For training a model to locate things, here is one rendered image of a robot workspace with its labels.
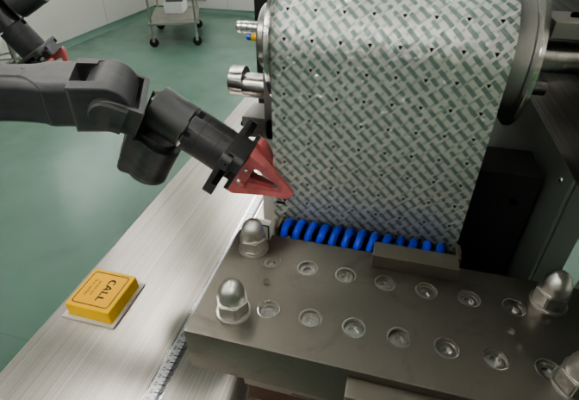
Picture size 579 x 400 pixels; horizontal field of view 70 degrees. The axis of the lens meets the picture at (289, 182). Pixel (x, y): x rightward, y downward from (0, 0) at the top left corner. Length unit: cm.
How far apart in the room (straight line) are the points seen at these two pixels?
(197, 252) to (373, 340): 37
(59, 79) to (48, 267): 175
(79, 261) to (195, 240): 148
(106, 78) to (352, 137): 28
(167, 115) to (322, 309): 28
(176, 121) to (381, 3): 26
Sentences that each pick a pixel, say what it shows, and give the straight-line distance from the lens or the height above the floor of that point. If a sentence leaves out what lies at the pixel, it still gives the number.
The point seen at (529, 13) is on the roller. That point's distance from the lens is 47.
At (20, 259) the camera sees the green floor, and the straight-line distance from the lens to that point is 233.
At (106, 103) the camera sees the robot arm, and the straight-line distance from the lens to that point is 50.
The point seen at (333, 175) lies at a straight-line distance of 51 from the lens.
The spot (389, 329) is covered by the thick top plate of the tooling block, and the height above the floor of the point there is 103.
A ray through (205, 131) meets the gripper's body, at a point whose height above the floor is 116.
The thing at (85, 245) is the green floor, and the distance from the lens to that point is 226.
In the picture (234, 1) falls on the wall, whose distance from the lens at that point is 655.
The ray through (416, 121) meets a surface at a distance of 46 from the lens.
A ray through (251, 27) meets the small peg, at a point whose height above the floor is 127.
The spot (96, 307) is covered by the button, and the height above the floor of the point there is 92.
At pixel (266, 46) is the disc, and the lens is 45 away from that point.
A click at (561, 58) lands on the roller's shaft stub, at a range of 51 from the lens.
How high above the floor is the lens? 138
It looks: 34 degrees down
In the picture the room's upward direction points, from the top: straight up
